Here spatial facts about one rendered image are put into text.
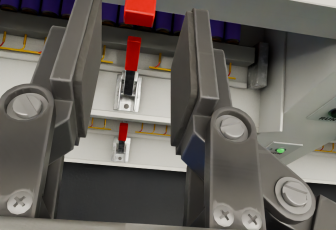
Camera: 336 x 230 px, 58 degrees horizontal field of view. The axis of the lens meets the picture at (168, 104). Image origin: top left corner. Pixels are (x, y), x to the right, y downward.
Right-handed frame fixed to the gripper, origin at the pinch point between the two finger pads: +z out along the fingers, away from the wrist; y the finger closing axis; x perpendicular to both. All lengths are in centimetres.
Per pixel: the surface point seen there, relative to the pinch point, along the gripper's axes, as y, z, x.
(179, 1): 2.4, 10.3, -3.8
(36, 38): -10.7, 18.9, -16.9
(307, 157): 34, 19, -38
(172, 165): 8.8, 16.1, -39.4
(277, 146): 19.6, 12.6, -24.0
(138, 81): 0.8, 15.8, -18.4
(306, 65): 15.8, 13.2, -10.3
